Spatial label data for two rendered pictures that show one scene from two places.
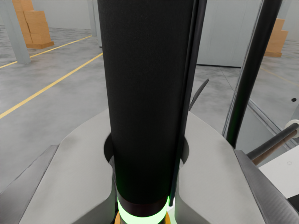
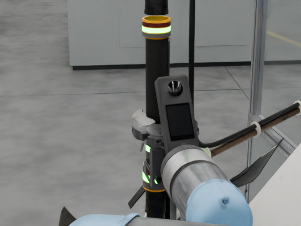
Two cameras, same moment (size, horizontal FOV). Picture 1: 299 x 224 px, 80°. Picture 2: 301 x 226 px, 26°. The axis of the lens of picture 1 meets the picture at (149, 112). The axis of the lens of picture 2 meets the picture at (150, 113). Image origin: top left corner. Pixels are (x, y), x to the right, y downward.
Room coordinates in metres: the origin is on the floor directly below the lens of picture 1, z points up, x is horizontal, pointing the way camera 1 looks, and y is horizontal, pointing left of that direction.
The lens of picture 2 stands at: (-0.88, 0.24, 1.87)
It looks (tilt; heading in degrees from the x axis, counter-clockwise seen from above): 20 degrees down; 347
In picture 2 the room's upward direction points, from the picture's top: straight up
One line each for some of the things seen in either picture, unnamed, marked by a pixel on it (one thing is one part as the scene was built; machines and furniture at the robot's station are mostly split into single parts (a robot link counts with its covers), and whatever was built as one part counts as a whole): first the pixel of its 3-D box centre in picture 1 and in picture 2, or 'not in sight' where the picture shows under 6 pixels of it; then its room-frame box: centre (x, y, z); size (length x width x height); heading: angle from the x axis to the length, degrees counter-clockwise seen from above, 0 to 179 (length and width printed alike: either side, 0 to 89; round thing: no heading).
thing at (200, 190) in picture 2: not in sight; (211, 207); (-0.20, 0.00, 1.49); 0.11 x 0.08 x 0.09; 0
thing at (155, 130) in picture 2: not in sight; (175, 159); (-0.04, 0.00, 1.48); 0.12 x 0.08 x 0.09; 0
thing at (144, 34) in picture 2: not in sight; (156, 32); (0.07, 0.00, 1.65); 0.04 x 0.04 x 0.01
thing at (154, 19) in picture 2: not in sight; (156, 28); (0.07, 0.00, 1.65); 0.04 x 0.04 x 0.03
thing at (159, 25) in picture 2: not in sight; (156, 22); (0.07, 0.00, 1.66); 0.04 x 0.04 x 0.01
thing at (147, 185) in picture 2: not in sight; (155, 181); (0.07, 0.00, 1.39); 0.04 x 0.04 x 0.01
